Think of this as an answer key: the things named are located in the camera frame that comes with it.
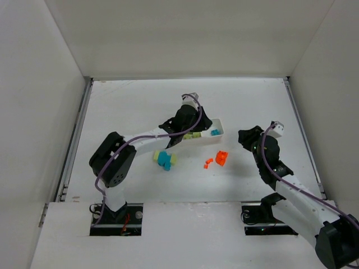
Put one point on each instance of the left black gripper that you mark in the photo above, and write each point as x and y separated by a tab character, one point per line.
204	122

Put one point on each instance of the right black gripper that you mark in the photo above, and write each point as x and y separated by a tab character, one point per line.
248	135

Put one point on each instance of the blue lego brick pair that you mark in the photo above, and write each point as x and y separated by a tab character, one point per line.
215	132

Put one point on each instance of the green lego brick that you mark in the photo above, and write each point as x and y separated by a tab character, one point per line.
173	159
192	135
156	155

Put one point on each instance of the orange round lego piece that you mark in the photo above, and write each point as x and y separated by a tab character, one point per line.
221	157

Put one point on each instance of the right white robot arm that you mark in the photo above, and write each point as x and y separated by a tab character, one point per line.
332	233

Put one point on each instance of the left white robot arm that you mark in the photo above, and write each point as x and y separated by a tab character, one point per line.
113	158

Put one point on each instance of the white three-compartment tray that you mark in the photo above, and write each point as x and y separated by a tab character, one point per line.
206	138

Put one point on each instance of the small orange lego pieces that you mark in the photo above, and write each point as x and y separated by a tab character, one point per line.
208	162

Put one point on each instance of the blue lego block cluster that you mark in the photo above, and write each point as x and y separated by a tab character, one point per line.
164	160

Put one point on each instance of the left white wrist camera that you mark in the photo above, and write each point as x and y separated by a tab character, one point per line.
190	99

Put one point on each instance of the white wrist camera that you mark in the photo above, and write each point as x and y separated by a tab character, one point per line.
190	99
277	130

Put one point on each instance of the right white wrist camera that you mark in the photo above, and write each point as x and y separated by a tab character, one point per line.
277	130

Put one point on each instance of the right aluminium rail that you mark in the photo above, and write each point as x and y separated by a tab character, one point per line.
304	137

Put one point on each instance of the aluminium rail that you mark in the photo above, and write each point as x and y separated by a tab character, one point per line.
304	137
62	182

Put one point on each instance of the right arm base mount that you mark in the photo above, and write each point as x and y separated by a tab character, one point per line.
258	218

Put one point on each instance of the left aluminium rail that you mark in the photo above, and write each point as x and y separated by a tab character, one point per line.
62	182

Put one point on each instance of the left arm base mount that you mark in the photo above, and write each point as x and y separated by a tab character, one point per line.
128	222

